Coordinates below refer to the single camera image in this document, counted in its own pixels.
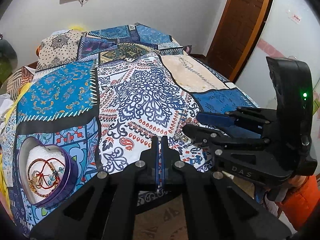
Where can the brown wooden door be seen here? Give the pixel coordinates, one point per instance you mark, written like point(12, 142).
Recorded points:
point(236, 34)

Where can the pink heart wall decal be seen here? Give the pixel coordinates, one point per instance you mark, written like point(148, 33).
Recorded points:
point(268, 49)

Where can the gold ring keychain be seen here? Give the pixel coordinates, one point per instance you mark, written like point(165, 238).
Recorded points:
point(36, 180)

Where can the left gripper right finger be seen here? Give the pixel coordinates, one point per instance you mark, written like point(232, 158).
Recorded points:
point(170, 177)

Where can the orange sleeve forearm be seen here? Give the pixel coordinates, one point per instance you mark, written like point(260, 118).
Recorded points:
point(299, 201)

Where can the patchwork blue bedspread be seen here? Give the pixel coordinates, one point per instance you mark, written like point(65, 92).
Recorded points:
point(101, 96)

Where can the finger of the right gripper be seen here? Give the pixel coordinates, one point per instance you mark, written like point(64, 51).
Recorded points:
point(216, 119)
point(202, 134)

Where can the purple heart-shaped jewelry box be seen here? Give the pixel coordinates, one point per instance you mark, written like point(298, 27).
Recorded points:
point(59, 171)

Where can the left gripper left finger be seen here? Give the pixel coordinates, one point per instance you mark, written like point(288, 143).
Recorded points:
point(149, 177)

